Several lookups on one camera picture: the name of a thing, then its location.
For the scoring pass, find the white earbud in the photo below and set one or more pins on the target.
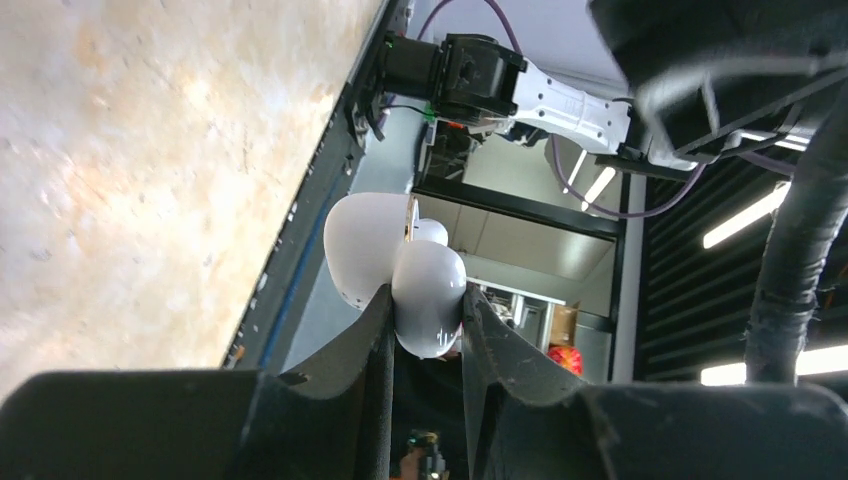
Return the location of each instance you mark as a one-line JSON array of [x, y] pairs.
[[430, 230]]

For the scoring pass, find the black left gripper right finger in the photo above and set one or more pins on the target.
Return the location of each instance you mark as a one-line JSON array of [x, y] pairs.
[[529, 418]]

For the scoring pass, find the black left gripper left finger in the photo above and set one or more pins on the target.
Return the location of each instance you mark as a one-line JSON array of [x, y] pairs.
[[326, 418]]

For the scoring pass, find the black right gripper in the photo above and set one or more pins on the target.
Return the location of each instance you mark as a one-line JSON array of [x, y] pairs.
[[701, 70]]

